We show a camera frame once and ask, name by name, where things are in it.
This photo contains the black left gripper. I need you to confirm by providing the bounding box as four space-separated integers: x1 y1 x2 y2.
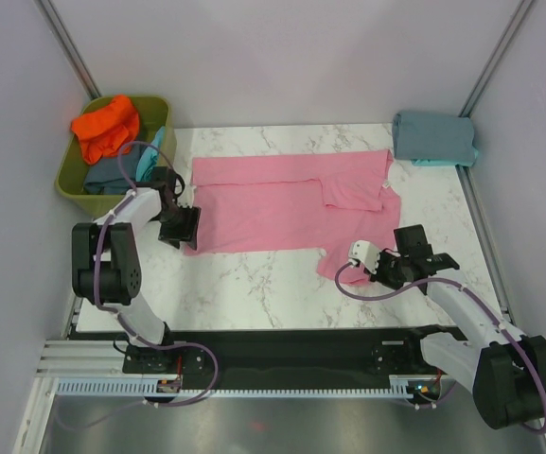
154 204 201 251

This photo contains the pink t shirt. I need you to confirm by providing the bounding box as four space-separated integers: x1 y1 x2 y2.
185 149 401 286

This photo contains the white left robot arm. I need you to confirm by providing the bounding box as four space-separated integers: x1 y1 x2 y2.
72 166 201 374

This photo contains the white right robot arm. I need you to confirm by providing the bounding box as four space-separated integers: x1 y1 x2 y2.
350 225 546 435

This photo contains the teal t shirt in bin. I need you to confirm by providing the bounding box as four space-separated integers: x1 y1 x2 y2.
135 126 166 183

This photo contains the dark blue t shirt in bin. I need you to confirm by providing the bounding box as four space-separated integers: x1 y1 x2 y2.
82 144 145 195

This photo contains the olive green plastic bin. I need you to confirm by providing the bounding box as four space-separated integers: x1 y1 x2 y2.
55 96 177 218

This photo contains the orange t shirt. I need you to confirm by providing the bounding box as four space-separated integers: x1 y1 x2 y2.
71 95 140 166

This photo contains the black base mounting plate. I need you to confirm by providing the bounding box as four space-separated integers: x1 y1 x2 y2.
121 328 461 392

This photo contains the folded grey blue t shirt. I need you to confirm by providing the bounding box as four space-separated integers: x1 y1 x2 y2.
392 111 475 161

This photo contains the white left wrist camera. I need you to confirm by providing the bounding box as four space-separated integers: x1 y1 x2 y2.
178 184 195 206

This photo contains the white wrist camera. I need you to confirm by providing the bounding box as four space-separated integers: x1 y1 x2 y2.
348 240 381 274
178 184 195 206

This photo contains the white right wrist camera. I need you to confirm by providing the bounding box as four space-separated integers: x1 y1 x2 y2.
348 240 381 274

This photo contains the light blue cable duct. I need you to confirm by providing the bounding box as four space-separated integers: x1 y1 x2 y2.
55 375 432 399

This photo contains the aluminium frame rail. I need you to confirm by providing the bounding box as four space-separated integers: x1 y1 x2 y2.
35 338 546 379

